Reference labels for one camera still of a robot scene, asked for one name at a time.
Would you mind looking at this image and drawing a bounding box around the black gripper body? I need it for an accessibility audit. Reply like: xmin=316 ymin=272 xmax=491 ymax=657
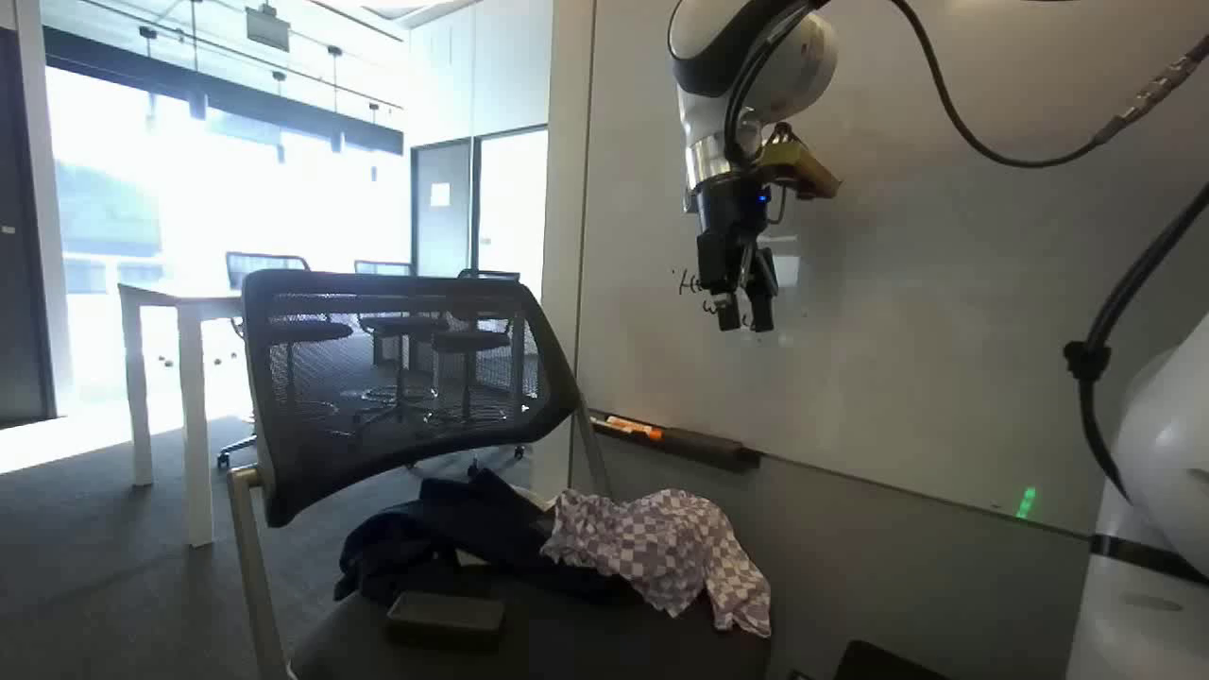
xmin=687 ymin=173 xmax=789 ymax=301

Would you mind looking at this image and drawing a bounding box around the orange marker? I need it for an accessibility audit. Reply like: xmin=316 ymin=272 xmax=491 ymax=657
xmin=594 ymin=413 xmax=668 ymax=447

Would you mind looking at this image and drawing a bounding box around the purple checkered cloth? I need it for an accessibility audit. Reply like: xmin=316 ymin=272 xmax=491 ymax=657
xmin=540 ymin=484 xmax=779 ymax=643

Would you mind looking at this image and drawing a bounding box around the dark framed glass door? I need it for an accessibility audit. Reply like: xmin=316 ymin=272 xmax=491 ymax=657
xmin=409 ymin=122 xmax=553 ymax=301

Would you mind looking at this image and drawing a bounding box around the dark navy cloth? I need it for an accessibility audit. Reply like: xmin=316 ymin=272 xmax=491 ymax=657
xmin=331 ymin=471 xmax=636 ymax=613

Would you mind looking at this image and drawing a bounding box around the black mesh office chair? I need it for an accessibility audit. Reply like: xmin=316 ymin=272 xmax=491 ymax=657
xmin=223 ymin=265 xmax=774 ymax=680

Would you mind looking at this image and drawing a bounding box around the dark flat panel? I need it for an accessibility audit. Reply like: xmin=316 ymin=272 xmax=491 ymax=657
xmin=832 ymin=634 xmax=953 ymax=680

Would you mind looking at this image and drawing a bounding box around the grey background chair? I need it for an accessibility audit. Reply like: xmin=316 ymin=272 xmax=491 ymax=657
xmin=223 ymin=245 xmax=313 ymax=296

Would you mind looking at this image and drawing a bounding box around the hanging ceiling sign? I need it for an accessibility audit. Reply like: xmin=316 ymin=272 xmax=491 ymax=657
xmin=243 ymin=0 xmax=296 ymax=58

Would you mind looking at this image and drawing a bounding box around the white meeting table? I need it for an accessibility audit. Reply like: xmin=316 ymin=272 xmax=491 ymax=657
xmin=113 ymin=280 xmax=250 ymax=552

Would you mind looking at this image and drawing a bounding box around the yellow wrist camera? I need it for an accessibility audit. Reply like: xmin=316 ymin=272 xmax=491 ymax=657
xmin=752 ymin=128 xmax=846 ymax=205

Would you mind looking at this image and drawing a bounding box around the white wall whiteboard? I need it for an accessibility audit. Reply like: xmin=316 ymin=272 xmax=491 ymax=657
xmin=571 ymin=0 xmax=1209 ymax=549

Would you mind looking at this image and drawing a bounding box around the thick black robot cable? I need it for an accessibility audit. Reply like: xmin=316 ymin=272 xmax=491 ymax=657
xmin=1056 ymin=182 xmax=1209 ymax=500

